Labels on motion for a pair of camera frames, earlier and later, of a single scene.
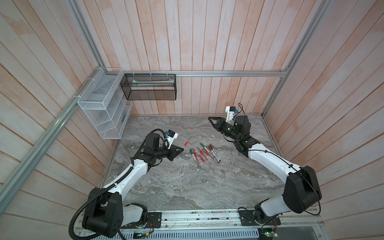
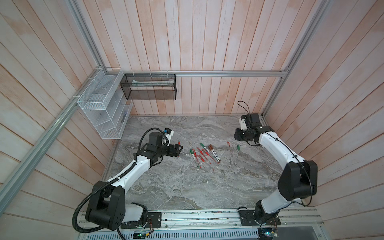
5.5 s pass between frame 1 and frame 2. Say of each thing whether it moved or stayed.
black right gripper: moved
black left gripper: stayed
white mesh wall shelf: stayed
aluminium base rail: stayed
